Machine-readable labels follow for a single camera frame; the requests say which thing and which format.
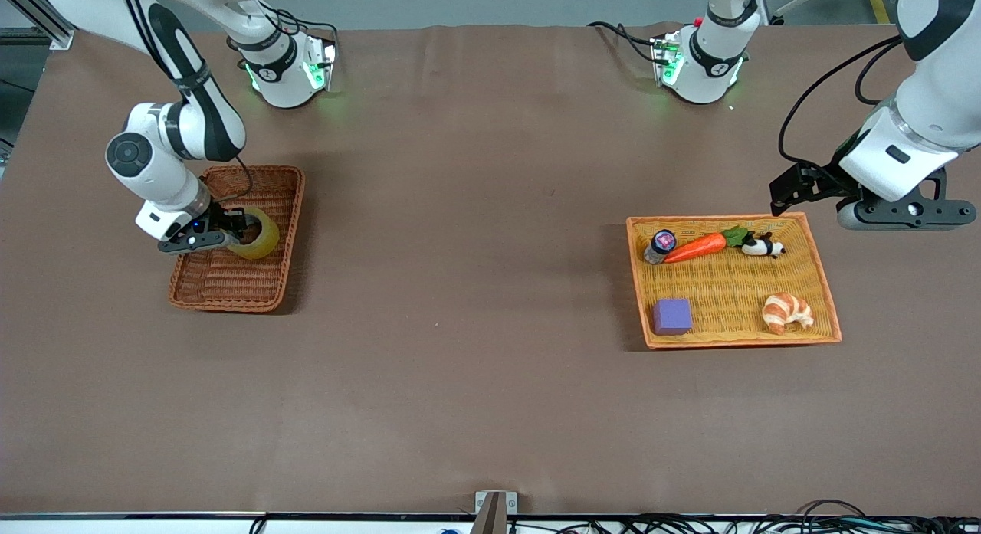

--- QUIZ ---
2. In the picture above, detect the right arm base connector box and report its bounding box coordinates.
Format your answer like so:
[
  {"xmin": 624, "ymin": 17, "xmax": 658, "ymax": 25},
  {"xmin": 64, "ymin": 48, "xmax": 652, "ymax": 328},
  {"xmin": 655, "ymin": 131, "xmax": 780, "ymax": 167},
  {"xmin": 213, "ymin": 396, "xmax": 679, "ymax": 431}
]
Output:
[{"xmin": 305, "ymin": 34, "xmax": 338, "ymax": 92}]

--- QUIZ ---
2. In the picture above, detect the toy croissant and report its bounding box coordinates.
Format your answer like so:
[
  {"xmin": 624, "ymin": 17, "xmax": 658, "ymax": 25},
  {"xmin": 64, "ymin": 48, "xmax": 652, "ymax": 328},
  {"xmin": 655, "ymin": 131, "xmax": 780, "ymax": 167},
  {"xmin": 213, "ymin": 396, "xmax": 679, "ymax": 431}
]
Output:
[{"xmin": 761, "ymin": 292, "xmax": 815, "ymax": 336}]

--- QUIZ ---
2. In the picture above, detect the metal table edge bracket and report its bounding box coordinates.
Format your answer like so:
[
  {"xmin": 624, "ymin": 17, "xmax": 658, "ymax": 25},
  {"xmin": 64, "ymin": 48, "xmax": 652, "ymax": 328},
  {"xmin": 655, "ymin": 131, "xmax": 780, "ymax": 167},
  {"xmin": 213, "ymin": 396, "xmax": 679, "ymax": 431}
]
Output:
[{"xmin": 474, "ymin": 490, "xmax": 518, "ymax": 534}]

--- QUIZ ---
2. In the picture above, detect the black cable bundle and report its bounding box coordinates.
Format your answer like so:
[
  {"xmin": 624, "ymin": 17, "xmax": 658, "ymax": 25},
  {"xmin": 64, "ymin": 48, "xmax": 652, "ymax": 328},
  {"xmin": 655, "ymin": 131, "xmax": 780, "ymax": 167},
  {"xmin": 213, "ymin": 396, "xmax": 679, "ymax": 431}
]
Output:
[{"xmin": 506, "ymin": 500, "xmax": 981, "ymax": 534}]

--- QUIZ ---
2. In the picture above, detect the black white panda toy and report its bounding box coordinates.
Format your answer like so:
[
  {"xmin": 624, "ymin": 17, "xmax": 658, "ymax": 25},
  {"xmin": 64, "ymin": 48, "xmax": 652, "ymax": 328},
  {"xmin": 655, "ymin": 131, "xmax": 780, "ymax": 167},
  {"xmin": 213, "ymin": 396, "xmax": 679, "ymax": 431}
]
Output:
[{"xmin": 740, "ymin": 231, "xmax": 786, "ymax": 259}]

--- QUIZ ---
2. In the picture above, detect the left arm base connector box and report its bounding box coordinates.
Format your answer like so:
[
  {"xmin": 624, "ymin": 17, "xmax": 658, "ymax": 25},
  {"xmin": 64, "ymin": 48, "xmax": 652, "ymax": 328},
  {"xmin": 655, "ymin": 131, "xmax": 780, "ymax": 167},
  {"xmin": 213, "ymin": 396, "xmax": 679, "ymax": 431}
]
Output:
[{"xmin": 650, "ymin": 32, "xmax": 684, "ymax": 87}]

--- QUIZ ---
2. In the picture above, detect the small bottle purple lid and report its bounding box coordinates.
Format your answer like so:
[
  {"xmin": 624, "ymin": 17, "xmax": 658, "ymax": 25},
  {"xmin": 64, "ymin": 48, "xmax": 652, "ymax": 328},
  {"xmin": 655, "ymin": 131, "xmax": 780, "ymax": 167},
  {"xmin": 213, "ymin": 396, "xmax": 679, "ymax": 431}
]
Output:
[{"xmin": 643, "ymin": 229, "xmax": 678, "ymax": 266}]

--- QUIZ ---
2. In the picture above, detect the purple foam cube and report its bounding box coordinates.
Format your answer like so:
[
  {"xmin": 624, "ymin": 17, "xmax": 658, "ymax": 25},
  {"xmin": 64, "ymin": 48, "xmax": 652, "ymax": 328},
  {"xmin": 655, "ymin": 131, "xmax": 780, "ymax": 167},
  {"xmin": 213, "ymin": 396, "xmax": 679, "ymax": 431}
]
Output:
[{"xmin": 652, "ymin": 298, "xmax": 694, "ymax": 336}]

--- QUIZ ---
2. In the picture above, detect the black base cable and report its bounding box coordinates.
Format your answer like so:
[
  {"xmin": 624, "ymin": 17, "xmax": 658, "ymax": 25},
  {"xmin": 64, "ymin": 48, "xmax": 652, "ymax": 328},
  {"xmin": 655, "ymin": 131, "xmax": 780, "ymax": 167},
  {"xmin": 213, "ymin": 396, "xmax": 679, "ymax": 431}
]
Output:
[
  {"xmin": 588, "ymin": 21, "xmax": 664, "ymax": 66},
  {"xmin": 226, "ymin": 0, "xmax": 340, "ymax": 60}
]

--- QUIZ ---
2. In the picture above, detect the yellowish clear tape roll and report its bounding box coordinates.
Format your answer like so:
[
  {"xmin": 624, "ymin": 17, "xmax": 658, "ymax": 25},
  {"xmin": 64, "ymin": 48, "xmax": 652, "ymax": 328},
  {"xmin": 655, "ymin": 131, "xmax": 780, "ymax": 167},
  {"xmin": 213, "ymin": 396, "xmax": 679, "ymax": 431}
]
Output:
[{"xmin": 225, "ymin": 206, "xmax": 281, "ymax": 260}]

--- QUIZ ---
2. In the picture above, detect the brown wicker basket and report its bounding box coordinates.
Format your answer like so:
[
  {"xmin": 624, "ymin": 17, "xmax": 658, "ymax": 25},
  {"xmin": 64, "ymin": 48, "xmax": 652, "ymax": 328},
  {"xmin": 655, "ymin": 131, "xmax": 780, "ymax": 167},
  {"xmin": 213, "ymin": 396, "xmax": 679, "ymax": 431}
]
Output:
[{"xmin": 169, "ymin": 165, "xmax": 306, "ymax": 314}]

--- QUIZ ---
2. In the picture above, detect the black right base cable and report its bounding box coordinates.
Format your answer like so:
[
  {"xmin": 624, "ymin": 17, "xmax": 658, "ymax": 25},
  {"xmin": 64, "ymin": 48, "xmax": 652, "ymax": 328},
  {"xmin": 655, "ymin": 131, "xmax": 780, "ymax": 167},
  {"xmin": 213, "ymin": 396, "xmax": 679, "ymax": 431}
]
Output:
[{"xmin": 226, "ymin": 0, "xmax": 340, "ymax": 60}]

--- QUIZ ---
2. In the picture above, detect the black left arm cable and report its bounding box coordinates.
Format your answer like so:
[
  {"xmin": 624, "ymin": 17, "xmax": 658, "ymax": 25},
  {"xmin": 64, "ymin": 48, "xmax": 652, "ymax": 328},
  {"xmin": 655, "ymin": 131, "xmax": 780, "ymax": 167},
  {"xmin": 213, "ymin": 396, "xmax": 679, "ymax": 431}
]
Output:
[{"xmin": 778, "ymin": 34, "xmax": 904, "ymax": 167}]

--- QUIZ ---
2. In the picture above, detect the orange wicker basket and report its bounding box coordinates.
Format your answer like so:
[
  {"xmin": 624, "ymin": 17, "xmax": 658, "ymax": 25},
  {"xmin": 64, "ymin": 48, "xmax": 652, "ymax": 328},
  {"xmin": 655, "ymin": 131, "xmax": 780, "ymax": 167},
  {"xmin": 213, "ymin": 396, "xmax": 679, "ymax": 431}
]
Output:
[{"xmin": 625, "ymin": 212, "xmax": 842, "ymax": 350}]

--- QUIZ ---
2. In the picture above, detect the aluminium frame profile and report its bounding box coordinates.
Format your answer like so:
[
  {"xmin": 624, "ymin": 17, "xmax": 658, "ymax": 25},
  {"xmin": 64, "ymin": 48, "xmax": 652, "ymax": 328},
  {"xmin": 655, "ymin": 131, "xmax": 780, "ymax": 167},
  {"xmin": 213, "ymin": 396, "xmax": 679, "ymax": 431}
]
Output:
[{"xmin": 0, "ymin": 0, "xmax": 76, "ymax": 51}]

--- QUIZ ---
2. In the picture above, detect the black left base cable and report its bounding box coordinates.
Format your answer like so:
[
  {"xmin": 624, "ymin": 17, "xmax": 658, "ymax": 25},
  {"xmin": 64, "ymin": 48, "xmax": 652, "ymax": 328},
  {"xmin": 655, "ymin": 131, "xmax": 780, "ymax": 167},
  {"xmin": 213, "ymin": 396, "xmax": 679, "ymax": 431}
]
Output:
[{"xmin": 588, "ymin": 21, "xmax": 664, "ymax": 66}]

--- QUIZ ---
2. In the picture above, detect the orange toy carrot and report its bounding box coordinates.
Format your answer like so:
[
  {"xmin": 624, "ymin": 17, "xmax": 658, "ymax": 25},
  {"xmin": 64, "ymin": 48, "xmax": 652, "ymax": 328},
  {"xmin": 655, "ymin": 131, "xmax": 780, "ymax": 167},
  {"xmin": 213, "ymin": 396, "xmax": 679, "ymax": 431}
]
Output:
[{"xmin": 664, "ymin": 225, "xmax": 756, "ymax": 264}]

